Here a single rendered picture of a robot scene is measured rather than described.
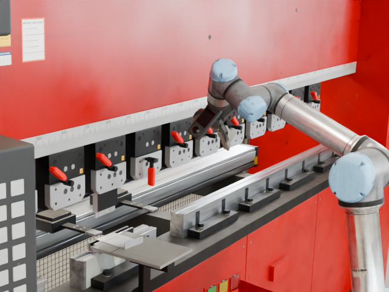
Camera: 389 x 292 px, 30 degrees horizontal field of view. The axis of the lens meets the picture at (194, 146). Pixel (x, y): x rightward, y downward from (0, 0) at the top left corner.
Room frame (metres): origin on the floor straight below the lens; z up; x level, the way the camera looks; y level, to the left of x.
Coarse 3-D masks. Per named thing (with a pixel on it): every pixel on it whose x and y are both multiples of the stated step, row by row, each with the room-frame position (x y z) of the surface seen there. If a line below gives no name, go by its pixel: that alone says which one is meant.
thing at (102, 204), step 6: (108, 192) 2.22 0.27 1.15; (114, 192) 2.25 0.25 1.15; (96, 198) 2.18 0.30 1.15; (102, 198) 2.20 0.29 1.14; (108, 198) 2.22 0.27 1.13; (114, 198) 2.25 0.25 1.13; (96, 204) 2.18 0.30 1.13; (102, 204) 2.20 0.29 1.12; (108, 204) 2.22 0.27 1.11; (114, 204) 2.25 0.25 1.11; (96, 210) 2.18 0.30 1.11; (102, 210) 2.21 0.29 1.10; (108, 210) 2.24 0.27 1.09; (114, 210) 2.27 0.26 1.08; (96, 216) 2.19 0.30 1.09
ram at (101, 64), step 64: (64, 0) 2.01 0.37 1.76; (128, 0) 2.25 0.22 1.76; (192, 0) 2.57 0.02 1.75; (256, 0) 2.98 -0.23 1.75; (320, 0) 3.54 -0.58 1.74; (64, 64) 2.01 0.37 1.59; (128, 64) 2.26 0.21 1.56; (192, 64) 2.58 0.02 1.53; (256, 64) 3.00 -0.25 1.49; (320, 64) 3.59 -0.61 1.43; (0, 128) 1.80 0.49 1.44; (64, 128) 2.01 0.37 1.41; (128, 128) 2.26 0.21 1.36
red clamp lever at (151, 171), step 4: (148, 156) 2.33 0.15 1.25; (148, 160) 2.32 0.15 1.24; (152, 160) 2.31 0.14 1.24; (156, 160) 2.32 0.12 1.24; (152, 164) 2.31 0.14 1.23; (148, 168) 2.32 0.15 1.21; (152, 168) 2.31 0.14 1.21; (148, 172) 2.32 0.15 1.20; (152, 172) 2.31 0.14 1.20; (148, 176) 2.32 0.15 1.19; (152, 176) 2.31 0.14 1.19; (148, 180) 2.32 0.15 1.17; (152, 180) 2.31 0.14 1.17; (148, 184) 2.32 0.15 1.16; (152, 184) 2.31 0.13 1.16
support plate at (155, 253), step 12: (144, 240) 2.21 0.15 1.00; (156, 240) 2.21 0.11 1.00; (108, 252) 2.10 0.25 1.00; (120, 252) 2.10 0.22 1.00; (132, 252) 2.11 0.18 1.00; (144, 252) 2.11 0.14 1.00; (156, 252) 2.11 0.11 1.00; (168, 252) 2.12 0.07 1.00; (180, 252) 2.12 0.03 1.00; (144, 264) 2.03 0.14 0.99; (156, 264) 2.02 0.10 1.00; (168, 264) 2.04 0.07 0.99
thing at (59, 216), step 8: (40, 216) 2.33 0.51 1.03; (48, 216) 2.32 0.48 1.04; (56, 216) 2.32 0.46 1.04; (64, 216) 2.35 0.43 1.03; (72, 216) 2.37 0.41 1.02; (40, 224) 2.31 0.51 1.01; (48, 224) 2.29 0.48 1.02; (56, 224) 2.30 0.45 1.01; (64, 224) 2.32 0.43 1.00; (72, 224) 2.33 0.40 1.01; (48, 232) 2.29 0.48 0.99; (80, 232) 2.27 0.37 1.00; (88, 232) 2.26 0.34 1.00; (96, 232) 2.26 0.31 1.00
